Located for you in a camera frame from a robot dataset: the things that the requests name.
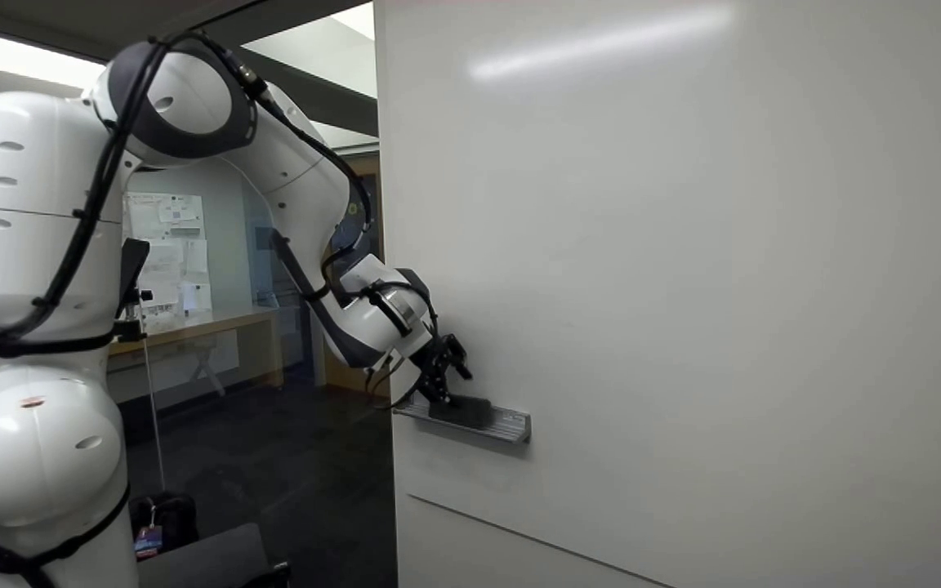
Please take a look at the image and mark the paper sheets on wall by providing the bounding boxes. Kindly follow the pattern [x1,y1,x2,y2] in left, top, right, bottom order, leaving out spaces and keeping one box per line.
[124,189,219,328]

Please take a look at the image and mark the large white whiteboard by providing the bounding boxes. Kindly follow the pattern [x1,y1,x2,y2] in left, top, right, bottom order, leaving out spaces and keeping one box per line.
[372,0,941,588]

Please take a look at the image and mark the wooden background table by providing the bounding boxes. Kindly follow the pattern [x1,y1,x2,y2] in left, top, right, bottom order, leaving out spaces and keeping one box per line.
[107,308,290,391]

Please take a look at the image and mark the black box edge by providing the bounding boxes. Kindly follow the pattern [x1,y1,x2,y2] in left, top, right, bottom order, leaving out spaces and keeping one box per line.
[134,520,293,588]

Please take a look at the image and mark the small black bag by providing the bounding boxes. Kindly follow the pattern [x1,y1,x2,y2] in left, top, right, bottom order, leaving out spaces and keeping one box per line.
[126,487,204,564]

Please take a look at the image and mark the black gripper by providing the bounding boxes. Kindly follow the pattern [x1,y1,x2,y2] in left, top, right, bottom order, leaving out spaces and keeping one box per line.
[416,330,478,416]

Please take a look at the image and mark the black felt whiteboard eraser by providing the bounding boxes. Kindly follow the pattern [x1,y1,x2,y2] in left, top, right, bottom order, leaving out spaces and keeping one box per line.
[429,391,495,427]

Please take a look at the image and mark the grey aluminium whiteboard tray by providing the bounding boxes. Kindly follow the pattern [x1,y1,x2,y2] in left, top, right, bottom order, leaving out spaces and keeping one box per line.
[393,394,533,452]

